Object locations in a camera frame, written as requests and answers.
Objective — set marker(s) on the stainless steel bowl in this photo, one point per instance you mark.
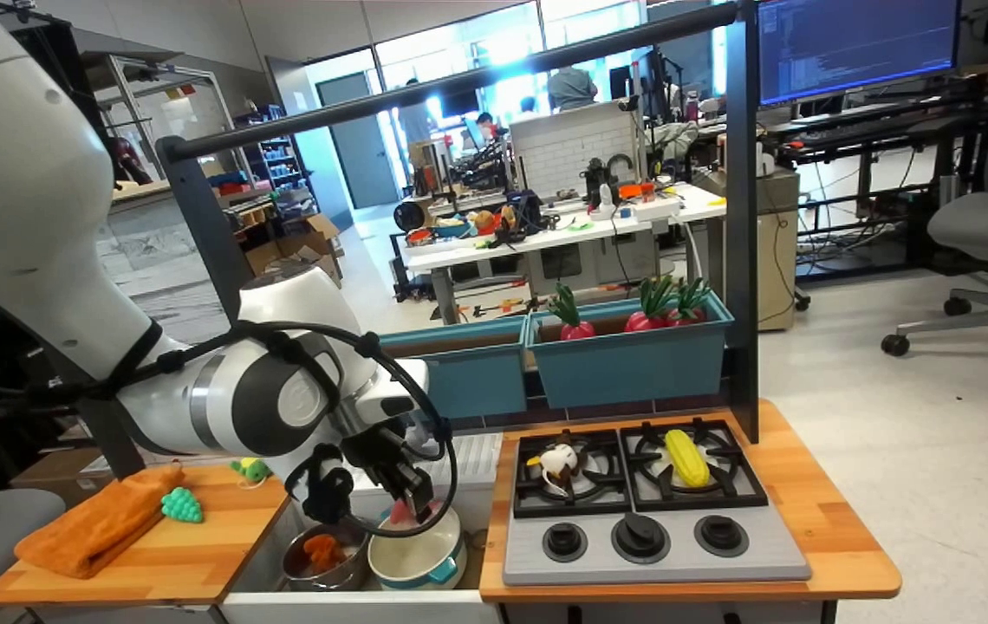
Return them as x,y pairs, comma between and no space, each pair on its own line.
341,576

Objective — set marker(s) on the teal planter box empty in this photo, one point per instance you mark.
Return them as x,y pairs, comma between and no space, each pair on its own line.
477,375

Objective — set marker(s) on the beige cabinet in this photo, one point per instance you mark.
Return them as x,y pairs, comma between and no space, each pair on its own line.
774,242

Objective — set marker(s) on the white work desk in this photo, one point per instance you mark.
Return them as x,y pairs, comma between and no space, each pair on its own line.
563,240

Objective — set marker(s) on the computer monitor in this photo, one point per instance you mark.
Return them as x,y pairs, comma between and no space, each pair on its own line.
860,45

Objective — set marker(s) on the black stove grate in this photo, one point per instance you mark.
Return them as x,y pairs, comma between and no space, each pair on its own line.
602,492
741,487

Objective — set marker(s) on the red radish toy plant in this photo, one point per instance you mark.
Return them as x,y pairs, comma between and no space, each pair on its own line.
567,313
652,307
690,299

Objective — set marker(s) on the person in grey shirt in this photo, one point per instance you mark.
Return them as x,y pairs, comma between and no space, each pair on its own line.
568,87

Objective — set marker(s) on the white panel board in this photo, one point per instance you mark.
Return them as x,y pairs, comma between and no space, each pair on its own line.
574,149

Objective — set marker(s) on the black computer desk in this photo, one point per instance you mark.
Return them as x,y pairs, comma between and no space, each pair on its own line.
874,125

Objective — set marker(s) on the white toy sink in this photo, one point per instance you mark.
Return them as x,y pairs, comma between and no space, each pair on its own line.
480,461

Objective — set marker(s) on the orange plush toy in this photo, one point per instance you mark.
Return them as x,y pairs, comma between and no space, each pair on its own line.
321,551

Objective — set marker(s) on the cardboard box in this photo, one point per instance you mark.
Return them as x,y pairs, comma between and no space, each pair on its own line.
296,247

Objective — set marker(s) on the black metal frame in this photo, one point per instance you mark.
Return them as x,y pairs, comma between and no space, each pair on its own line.
201,220

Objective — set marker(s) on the grey toy stove top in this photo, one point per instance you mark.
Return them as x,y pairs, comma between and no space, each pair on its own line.
652,562

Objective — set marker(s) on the pink heart plush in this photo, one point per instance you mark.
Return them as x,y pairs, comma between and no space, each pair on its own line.
407,511

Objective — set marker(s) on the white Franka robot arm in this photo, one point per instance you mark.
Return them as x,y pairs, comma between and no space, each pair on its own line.
43,194

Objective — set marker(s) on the black stove knob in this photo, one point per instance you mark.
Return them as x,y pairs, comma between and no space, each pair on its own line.
722,533
639,537
567,540

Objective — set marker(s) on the teal grape bunch toy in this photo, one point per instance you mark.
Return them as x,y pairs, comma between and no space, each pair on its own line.
180,502

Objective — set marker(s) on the green bowl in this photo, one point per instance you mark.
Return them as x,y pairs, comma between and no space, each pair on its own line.
412,559

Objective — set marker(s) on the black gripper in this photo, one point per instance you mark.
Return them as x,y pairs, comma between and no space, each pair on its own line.
391,456

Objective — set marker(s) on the yellow-green toy fruit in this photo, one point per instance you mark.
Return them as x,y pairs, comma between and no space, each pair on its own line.
251,468

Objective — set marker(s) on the yellow corn toy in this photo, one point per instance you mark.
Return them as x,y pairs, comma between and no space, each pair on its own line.
688,459

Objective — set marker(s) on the teal planter box with plants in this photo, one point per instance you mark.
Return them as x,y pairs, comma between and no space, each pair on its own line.
632,366

